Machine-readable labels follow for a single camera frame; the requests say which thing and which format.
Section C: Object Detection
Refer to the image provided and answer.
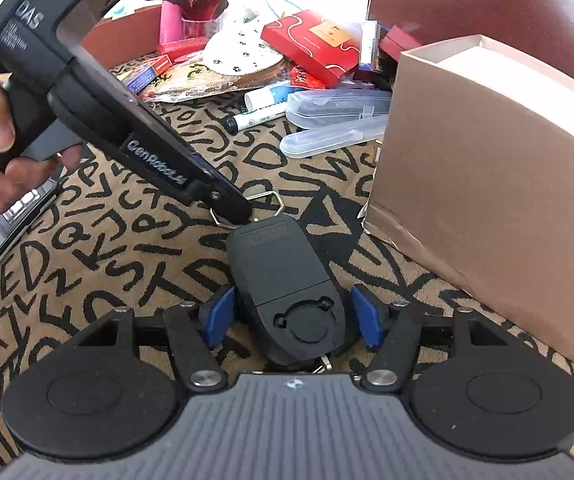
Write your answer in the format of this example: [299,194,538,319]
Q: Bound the brown cardboard box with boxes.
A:
[364,34,574,387]

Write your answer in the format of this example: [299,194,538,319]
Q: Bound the red candy packet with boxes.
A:
[289,64,328,91]

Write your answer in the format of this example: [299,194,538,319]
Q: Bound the red box with wavy lines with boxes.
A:
[260,9,362,87]

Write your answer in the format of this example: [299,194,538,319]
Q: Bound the white green marker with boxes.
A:
[223,103,289,135]

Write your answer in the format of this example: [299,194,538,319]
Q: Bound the dark red plant in cup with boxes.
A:
[146,0,234,42]

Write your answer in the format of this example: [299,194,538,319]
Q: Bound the red flat box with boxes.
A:
[156,37,208,64]

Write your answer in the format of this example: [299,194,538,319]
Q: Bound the white tube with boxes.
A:
[243,84,294,112]

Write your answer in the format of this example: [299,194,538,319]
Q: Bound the brown low side panel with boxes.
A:
[81,4,164,57]

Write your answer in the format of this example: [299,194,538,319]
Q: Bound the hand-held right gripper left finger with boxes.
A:
[67,285,240,393]

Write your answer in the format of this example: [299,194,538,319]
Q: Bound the dark red small box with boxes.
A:
[378,25,424,62]

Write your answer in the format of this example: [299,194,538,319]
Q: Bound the blue red packet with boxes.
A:
[123,53,174,96]

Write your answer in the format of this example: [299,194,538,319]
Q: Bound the clear plastic case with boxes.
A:
[284,88,394,129]
[279,115,391,160]

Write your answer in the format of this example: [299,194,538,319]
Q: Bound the blue and white small box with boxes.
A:
[358,20,394,72]

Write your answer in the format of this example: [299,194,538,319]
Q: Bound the black scale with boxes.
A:
[209,189,360,377]

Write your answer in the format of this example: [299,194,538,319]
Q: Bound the tan letter print blanket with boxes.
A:
[0,52,574,480]

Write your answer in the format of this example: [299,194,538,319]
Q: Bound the white dotted shoe insole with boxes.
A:
[202,6,294,92]

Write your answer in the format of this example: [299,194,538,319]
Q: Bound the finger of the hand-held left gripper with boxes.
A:
[187,156,254,233]

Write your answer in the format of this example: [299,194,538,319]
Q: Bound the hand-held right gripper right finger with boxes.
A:
[351,284,518,393]

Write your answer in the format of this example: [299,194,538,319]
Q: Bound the pink bottle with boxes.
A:
[159,0,186,57]

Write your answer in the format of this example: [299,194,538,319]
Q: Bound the tan printed flat packet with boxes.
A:
[139,60,249,104]

